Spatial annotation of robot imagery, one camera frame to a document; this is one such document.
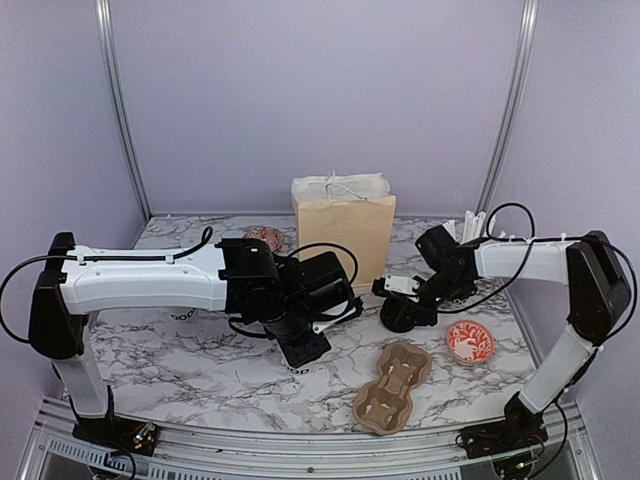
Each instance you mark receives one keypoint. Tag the red patterned bowl left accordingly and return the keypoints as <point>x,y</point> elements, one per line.
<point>272,236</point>

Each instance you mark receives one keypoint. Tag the right arm base board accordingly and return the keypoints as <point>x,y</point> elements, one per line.
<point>500,437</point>

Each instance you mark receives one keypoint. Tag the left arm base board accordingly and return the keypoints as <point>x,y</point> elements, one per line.
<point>132,436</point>

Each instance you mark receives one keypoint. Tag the brown cardboard cup carrier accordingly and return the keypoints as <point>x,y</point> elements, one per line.
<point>384,405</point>

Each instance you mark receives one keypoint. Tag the white paper coffee cup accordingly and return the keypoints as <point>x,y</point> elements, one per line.
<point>301,370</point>

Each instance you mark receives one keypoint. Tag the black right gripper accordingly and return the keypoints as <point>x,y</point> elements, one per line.
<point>423,317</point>

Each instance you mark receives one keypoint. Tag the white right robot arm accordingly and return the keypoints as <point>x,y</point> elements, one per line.
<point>583,288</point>

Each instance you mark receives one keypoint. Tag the red floral bowl right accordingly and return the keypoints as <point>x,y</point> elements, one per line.
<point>469,342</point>

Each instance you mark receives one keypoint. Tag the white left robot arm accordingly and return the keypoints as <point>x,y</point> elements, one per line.
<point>78,280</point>

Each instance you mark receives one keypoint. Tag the brown paper takeout bag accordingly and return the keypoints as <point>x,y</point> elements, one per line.
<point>354,211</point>

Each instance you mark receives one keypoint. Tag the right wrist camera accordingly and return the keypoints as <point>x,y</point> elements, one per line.
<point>395,284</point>

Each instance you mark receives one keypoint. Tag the stack of black lids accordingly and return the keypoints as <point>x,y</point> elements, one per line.
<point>400,316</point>

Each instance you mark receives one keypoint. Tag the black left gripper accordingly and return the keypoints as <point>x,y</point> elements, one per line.
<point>300,355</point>

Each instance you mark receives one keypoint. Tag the stack of white cups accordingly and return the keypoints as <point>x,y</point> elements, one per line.
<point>181,314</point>

